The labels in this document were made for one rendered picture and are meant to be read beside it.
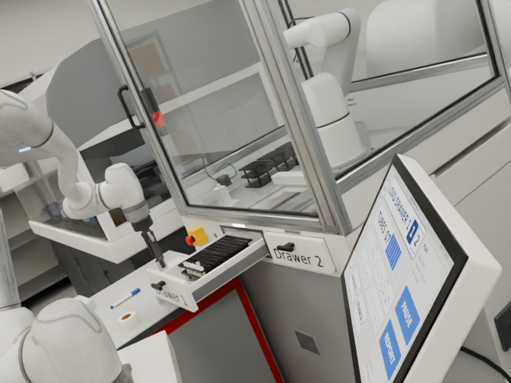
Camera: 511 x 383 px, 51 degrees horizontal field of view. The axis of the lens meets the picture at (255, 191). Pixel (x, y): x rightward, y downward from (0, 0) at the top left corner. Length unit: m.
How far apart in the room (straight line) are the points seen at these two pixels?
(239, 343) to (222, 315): 0.14
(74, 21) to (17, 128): 4.76
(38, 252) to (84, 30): 2.39
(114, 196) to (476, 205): 1.24
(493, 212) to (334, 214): 0.74
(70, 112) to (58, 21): 3.70
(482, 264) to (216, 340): 1.51
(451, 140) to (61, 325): 1.28
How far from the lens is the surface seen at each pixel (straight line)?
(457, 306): 0.71
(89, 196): 1.94
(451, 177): 1.84
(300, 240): 1.62
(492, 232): 2.04
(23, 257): 5.93
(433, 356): 0.74
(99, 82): 2.59
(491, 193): 2.02
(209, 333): 2.06
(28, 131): 1.52
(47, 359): 1.39
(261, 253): 1.84
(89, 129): 2.54
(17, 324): 1.49
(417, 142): 1.71
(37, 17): 6.14
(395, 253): 0.92
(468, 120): 1.92
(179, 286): 1.70
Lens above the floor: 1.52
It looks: 15 degrees down
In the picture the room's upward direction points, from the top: 22 degrees counter-clockwise
